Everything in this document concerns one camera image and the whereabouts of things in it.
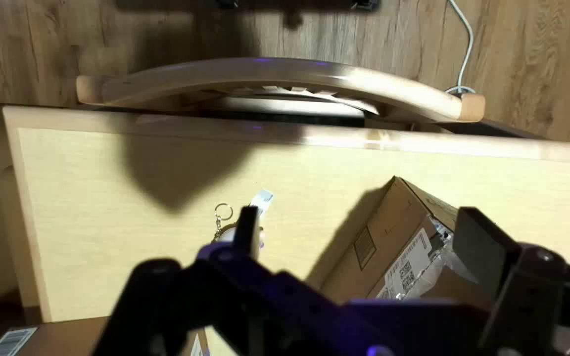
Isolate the small white plush toy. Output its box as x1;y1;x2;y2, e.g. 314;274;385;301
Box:
251;189;275;214

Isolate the small cardboard box marked 20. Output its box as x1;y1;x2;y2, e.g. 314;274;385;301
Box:
0;315;213;356

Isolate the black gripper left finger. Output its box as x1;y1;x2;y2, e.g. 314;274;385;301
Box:
231;205;263;262

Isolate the large cardboard box blue tape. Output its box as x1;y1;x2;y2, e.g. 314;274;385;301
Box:
304;175;498;309

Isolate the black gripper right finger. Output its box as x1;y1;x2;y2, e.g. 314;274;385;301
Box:
451;207;570;356

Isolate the white floor cable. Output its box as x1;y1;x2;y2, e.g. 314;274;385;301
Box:
445;0;478;98

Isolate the wooden chair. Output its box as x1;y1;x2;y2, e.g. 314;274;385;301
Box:
73;56;488;127

